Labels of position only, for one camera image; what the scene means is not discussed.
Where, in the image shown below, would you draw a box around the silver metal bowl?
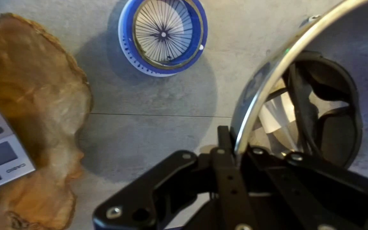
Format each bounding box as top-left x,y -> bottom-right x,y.
230,0 -> 368,186

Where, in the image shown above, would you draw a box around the blue and white patterned bowl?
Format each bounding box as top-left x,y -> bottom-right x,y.
118,0 -> 208,78

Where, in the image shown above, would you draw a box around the brown live-edge wooden slab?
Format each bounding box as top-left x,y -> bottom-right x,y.
0,10 -> 94,230

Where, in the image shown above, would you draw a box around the black glasses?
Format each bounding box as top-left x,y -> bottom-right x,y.
281,50 -> 363,170

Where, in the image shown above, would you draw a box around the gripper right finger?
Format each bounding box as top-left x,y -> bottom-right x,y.
244,145 -> 368,230

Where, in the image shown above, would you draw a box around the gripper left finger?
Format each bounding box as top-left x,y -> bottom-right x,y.
92,126 -> 258,230

